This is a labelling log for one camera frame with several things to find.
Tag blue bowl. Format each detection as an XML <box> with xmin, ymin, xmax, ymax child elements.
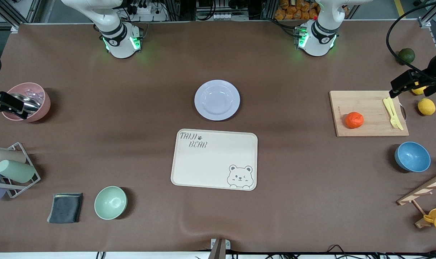
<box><xmin>395</xmin><ymin>141</ymin><xmax>431</xmax><ymax>173</ymax></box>

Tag mint green cup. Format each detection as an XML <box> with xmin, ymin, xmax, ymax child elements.
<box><xmin>0</xmin><ymin>159</ymin><xmax>36</xmax><ymax>183</ymax></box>

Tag wooden cutting board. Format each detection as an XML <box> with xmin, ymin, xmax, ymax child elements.
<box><xmin>329</xmin><ymin>90</ymin><xmax>409</xmax><ymax>137</ymax></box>

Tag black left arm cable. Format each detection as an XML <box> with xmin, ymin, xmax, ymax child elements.
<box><xmin>386</xmin><ymin>0</ymin><xmax>436</xmax><ymax>83</ymax></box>

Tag cream tray with bear print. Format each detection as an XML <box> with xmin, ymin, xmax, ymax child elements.
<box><xmin>171</xmin><ymin>129</ymin><xmax>258</xmax><ymax>191</ymax></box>

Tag wooden mug rack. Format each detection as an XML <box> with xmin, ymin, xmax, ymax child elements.
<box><xmin>397</xmin><ymin>169</ymin><xmax>436</xmax><ymax>229</ymax></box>

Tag grey wire cup rack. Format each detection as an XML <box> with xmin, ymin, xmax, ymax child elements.
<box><xmin>0</xmin><ymin>142</ymin><xmax>41</xmax><ymax>199</ymax></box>

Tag beige cup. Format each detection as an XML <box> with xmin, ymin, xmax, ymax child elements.
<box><xmin>0</xmin><ymin>149</ymin><xmax>27</xmax><ymax>166</ymax></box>

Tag orange fruit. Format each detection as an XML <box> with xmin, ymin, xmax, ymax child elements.
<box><xmin>345</xmin><ymin>112</ymin><xmax>364</xmax><ymax>129</ymax></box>

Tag mint green bowl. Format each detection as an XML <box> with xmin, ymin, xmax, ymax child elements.
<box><xmin>94</xmin><ymin>186</ymin><xmax>128</xmax><ymax>220</ymax></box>

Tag pink bowl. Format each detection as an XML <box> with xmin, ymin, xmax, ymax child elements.
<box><xmin>1</xmin><ymin>82</ymin><xmax>51</xmax><ymax>123</ymax></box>

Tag pale lilac round plate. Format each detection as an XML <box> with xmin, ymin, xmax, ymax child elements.
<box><xmin>194</xmin><ymin>79</ymin><xmax>241</xmax><ymax>121</ymax></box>

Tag white power strip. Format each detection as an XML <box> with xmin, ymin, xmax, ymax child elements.
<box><xmin>130</xmin><ymin>0</ymin><xmax>168</xmax><ymax>22</ymax></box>

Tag dark green avocado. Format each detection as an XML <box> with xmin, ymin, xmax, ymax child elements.
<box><xmin>398</xmin><ymin>48</ymin><xmax>416</xmax><ymax>65</ymax></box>

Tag shiny metal scoop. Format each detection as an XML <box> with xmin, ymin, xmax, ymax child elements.
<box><xmin>9</xmin><ymin>93</ymin><xmax>42</xmax><ymax>113</ymax></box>

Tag bag of orange snacks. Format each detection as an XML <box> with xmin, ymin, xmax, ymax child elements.
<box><xmin>274</xmin><ymin>0</ymin><xmax>350</xmax><ymax>21</ymax></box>

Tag yellow plastic knife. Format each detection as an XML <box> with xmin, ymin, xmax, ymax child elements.
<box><xmin>387</xmin><ymin>97</ymin><xmax>404</xmax><ymax>131</ymax></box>

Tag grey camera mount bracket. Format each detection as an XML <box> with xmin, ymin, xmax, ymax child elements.
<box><xmin>208</xmin><ymin>238</ymin><xmax>232</xmax><ymax>259</ymax></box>

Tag dark grey folded cloth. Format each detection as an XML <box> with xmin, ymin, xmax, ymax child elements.
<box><xmin>47</xmin><ymin>193</ymin><xmax>84</xmax><ymax>224</ymax></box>

